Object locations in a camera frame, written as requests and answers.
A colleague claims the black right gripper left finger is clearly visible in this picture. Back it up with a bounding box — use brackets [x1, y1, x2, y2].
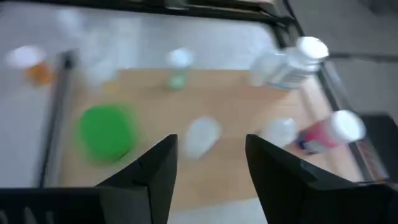
[96, 133, 179, 224]

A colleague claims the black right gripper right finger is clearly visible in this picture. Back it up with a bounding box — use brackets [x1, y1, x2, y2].
[244, 133, 398, 224]

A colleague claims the translucent white bottle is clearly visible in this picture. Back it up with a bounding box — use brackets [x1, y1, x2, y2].
[259, 117, 299, 149]

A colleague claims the white bottle with yellow label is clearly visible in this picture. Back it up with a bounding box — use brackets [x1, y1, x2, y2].
[183, 116, 223, 161]

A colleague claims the green caffeine bottle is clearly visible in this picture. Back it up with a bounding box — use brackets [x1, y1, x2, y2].
[76, 104, 139, 164]

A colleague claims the pink Pepto Bismol bottle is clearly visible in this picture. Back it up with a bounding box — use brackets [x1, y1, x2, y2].
[295, 109, 367, 156]

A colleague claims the white bottle with green label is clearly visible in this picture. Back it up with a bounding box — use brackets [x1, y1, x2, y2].
[248, 35, 330, 91]

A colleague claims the white cap front left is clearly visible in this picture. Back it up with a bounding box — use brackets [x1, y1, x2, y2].
[4, 45, 55, 88]

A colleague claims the black table frame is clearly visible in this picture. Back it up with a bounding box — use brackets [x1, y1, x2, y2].
[18, 0, 307, 47]

